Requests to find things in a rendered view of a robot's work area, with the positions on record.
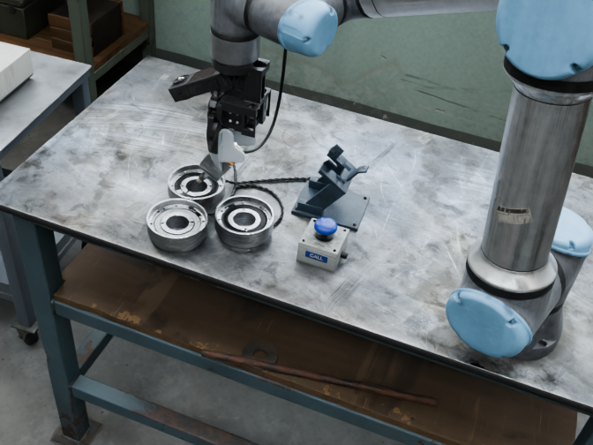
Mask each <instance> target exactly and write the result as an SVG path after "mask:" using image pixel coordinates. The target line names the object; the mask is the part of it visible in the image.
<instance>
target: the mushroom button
mask: <svg viewBox="0 0 593 445"><path fill-rule="evenodd" d="M337 227H338V226H337V223H336V221H335V220H334V219H332V218H330V217H320V218H319V219H317V220H316V221H315V223H314V229H315V230H316V231H317V232H318V233H319V234H321V235H322V236H324V237H325V236H328V235H333V234H334V233H335V232H336V231H337Z"/></svg>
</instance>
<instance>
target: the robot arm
mask: <svg viewBox="0 0 593 445"><path fill-rule="evenodd" d="M473 11H497V15H496V31H497V36H498V40H499V45H500V46H503V48H504V50H505V51H506V53H505V57H504V63H503V69H504V71H505V73H506V74H507V76H508V77H509V78H510V79H511V80H512V81H513V82H514V85H513V90H512V94H511V99H510V103H509V108H508V112H507V121H506V125H505V130H504V134H503V139H502V143H501V148H500V152H499V160H498V165H497V169H496V174H495V178H494V183H493V188H492V196H491V200H490V205H489V209H488V214H487V218H486V223H485V227H484V235H483V237H482V238H479V239H478V240H477V241H475V242H474V243H473V244H472V245H471V247H470V248H469V251H468V255H467V260H466V264H465V269H464V274H463V278H462V282H461V284H460V286H459V287H458V288H457V289H456V290H454V291H452V293H451V294H450V298H449V299H448V301H447V304H446V315H447V320H448V322H449V324H450V326H451V328H452V329H453V331H454V332H456V334H457V335H458V336H459V337H460V338H461V339H462V340H463V342H465V343H466V344H467V345H468V346H470V347H471V348H473V349H475V350H476V351H479V352H481V353H483V354H485V355H488V356H491V357H495V358H504V357H508V358H513V359H519V360H533V359H538V358H542V357H544V356H546V355H548V354H549V353H551V352H552V351H553V350H554V348H555V347H556V345H557V343H558V341H559V339H560V337H561V334H562V330H563V305H564V303H565V301H566V299H567V296H568V294H569V292H570V290H571V289H572V287H573V284H574V281H575V279H576V277H577V276H578V274H579V272H580V270H581V268H582V265H583V263H584V261H585V260H586V258H587V256H589V254H590V253H591V249H590V248H591V246H592V244H593V232H592V229H591V228H590V226H589V225H588V224H587V223H586V222H585V221H584V220H583V219H582V218H581V217H580V216H579V215H578V214H576V213H575V212H573V211H571V210H569V209H567V208H565V207H563V205H564V201H565V198H566V195H567V189H568V186H569V182H570V179H571V176H572V173H573V169H574V164H575V160H576V157H577V154H578V150H579V147H580V144H581V141H582V135H583V132H584V128H585V125H586V122H587V118H588V115H589V110H590V106H591V103H592V100H593V0H211V28H210V54H211V56H212V66H213V67H210V68H207V69H205V70H202V71H199V72H194V73H191V74H186V75H183V76H180V77H178V78H176V79H175V80H174V81H173V82H172V83H173V84H172V85H171V87H170V88H169V89H168V90H169V93H170V94H171V96H172V98H173V100H174V101H175V102H179V101H183V100H188V99H191V98H192V97H194V96H197V95H201V94H205V93H209V92H211V95H212V96H211V98H210V100H209V103H208V111H207V128H206V142H207V147H208V152H210V155H211V158H212V160H213V162H214V165H215V167H216V169H218V171H220V172H222V167H223V163H224V162H243V161H244V160H245V154H244V152H243V151H242V150H241V149H239V148H238V147H237V146H236V145H235V144H234V143H235V142H236V143H237V144H238V146H252V145H254V144H255V143H256V137H255V134H256V126H257V125H258V124H264V122H265V120H266V117H269V113H270V101H271V88H268V87H265V84H266V72H267V71H268V70H269V67H270V60H266V59H263V58H259V51H260V37H261V36H262V37H264V38H266V39H268V40H269V41H272V42H275V43H277V44H279V45H281V46H283V47H284V48H285V49H286V50H288V51H291V52H294V53H299V54H301V55H304V56H306V57H317V56H319V55H321V54H323V53H324V52H325V51H326V48H327V46H330V45H331V43H332V41H333V39H334V37H335V34H336V31H337V27H338V26H339V25H341V24H343V23H345V22H347V21H349V20H352V19H372V18H388V17H402V16H416V15H431V14H444V13H458V12H473ZM267 97H268V101H267ZM266 104H267V109H266ZM251 128H252V129H253V131H252V130H251Z"/></svg>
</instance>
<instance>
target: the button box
mask: <svg viewBox="0 0 593 445"><path fill-rule="evenodd" d="M316 220H317V219H315V218H312V219H311V221H310V222H309V224H308V226H307V228H306V230H305V231H304V234H303V236H301V238H300V240H299V242H298V248H297V255H296V261H299V262H302V263H304V264H308V265H311V266H314V267H316V268H321V269H324V270H326V271H329V272H332V273H334V271H335V270H336V268H337V266H338V264H339V262H340V260H341V258H343V259H345V260H346V259H347V258H348V255H349V254H348V253H346V252H345V250H346V247H347V243H348V237H349V229H346V228H343V227H340V226H338V227H337V231H336V232H335V233H334V234H333V235H328V236H325V237H324V236H322V235H321V234H319V233H318V232H317V231H316V230H315V229H314V223H315V221H316Z"/></svg>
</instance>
